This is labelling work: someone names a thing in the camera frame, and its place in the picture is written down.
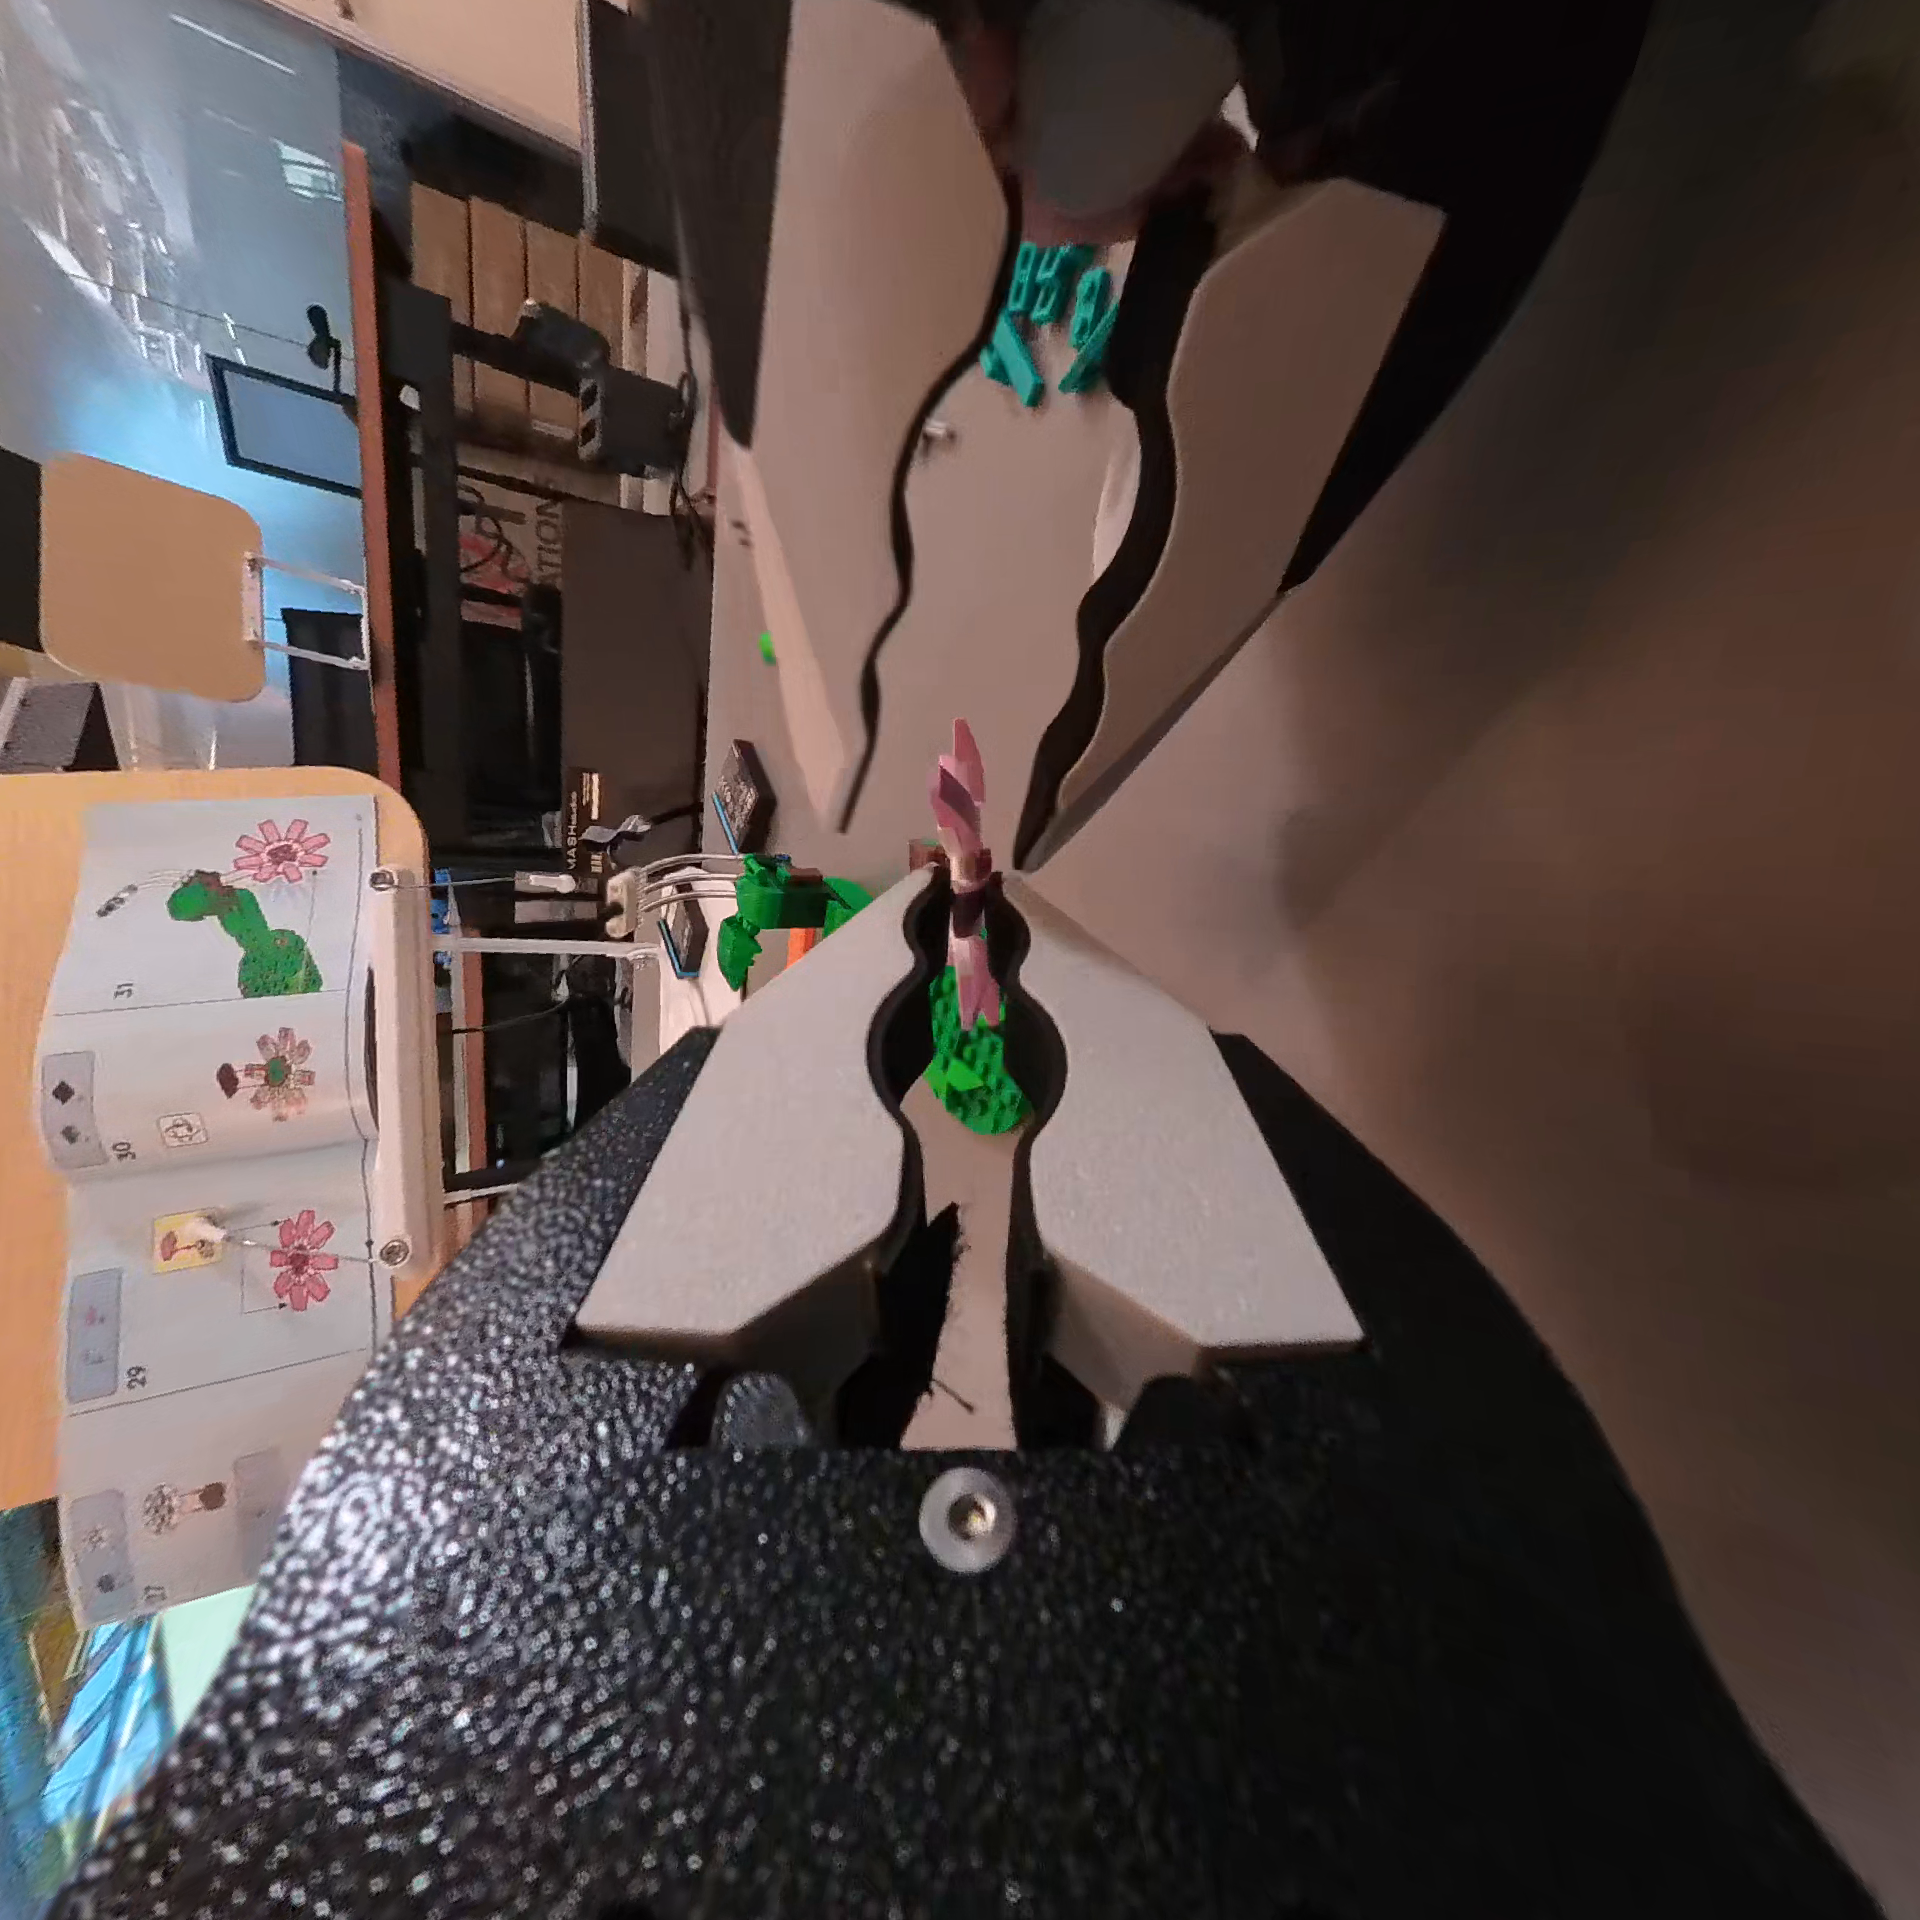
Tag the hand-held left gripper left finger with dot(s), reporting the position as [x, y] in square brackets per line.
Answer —
[748, 1141]

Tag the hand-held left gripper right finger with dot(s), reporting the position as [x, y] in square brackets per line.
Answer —
[1185, 1186]

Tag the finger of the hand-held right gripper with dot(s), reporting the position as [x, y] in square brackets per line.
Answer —
[870, 268]
[1276, 390]

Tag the pink lego flower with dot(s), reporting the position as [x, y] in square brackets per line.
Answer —
[962, 811]

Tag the pile of teal lego pieces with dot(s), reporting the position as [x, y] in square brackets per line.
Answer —
[1049, 316]

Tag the green lego plant model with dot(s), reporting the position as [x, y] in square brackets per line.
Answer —
[765, 917]

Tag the lego instruction booklet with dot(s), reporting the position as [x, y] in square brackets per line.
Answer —
[211, 1080]

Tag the black charging dock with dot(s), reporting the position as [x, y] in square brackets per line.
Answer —
[632, 413]

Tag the small black box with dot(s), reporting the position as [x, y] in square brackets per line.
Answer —
[747, 790]

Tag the row of cardboard boxes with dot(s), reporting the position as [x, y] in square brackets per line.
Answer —
[493, 256]

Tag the brown desk with black legs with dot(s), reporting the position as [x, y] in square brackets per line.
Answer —
[361, 453]

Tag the dark computer monitor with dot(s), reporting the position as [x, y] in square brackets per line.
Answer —
[284, 430]

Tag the wooden booklet board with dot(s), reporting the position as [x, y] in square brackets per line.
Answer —
[25, 1200]

